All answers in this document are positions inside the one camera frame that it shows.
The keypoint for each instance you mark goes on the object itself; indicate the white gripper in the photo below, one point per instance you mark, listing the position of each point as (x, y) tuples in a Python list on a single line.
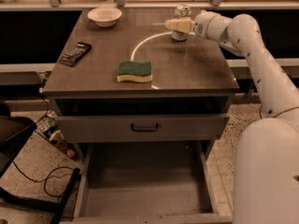
[(200, 24)]

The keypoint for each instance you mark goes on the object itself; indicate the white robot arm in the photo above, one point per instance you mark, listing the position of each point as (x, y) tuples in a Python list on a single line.
[(266, 187)]

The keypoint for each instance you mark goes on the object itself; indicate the dark rxbar chocolate bar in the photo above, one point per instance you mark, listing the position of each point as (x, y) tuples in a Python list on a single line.
[(73, 55)]

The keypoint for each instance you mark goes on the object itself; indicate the green yellow sponge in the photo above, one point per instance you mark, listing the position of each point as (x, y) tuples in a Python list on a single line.
[(140, 72)]

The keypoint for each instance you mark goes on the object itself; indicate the white ceramic bowl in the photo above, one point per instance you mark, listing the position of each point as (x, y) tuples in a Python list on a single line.
[(104, 16)]

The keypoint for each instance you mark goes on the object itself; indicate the grey drawer cabinet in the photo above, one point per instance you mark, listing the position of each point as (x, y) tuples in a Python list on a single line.
[(143, 111)]

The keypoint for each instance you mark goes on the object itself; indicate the open bottom drawer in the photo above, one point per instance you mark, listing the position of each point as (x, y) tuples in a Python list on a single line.
[(146, 183)]

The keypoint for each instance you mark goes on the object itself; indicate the black chair base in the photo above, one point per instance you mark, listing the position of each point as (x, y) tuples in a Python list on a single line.
[(39, 171)]

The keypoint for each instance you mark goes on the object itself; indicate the middle drawer with black handle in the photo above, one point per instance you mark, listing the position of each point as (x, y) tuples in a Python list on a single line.
[(142, 128)]

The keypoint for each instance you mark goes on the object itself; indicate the wire basket with items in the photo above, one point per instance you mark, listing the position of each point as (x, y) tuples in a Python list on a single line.
[(48, 129)]

